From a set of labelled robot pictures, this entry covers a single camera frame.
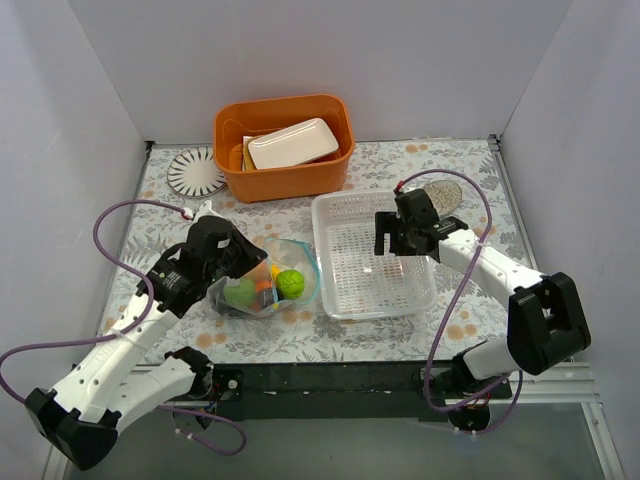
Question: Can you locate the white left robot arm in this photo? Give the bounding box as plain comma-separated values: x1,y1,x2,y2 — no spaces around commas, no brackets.
25,215,267,471

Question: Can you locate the clear zip top bag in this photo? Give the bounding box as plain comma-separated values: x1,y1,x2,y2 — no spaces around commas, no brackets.
207,238,320,318

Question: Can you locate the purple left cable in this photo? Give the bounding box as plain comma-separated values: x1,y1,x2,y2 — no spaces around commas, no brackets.
0,198,247,456

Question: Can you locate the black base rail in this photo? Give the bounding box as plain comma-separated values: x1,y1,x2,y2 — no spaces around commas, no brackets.
204,360,571,424

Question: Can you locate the orange plastic tub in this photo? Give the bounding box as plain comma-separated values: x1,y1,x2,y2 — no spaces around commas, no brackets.
212,94,355,203

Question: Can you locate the striped round plate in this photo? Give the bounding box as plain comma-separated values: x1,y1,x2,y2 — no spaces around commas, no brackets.
167,146,226,198

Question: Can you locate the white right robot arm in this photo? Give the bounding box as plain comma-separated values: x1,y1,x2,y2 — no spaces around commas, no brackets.
374,190,591,398

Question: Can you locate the orange mandarin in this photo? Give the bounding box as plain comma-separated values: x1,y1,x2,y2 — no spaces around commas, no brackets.
251,280,278,312

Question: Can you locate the yellow item in tub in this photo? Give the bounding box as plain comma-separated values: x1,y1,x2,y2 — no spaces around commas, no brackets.
229,136,256,171

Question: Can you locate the white plastic perforated basket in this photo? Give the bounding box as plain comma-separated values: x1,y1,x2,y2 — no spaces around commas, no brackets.
311,189,438,321

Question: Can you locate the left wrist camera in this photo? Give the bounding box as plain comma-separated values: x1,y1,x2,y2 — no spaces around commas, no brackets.
181,200,221,222

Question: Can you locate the white rectangular plate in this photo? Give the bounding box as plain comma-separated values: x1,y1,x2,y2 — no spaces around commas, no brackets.
248,118,339,170

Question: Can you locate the speckled oval ceramic dish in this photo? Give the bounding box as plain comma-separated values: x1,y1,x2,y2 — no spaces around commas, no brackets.
423,180,462,217

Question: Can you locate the green cabbage ball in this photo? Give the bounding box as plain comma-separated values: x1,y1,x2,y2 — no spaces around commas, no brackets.
223,278,256,308
276,269,305,300

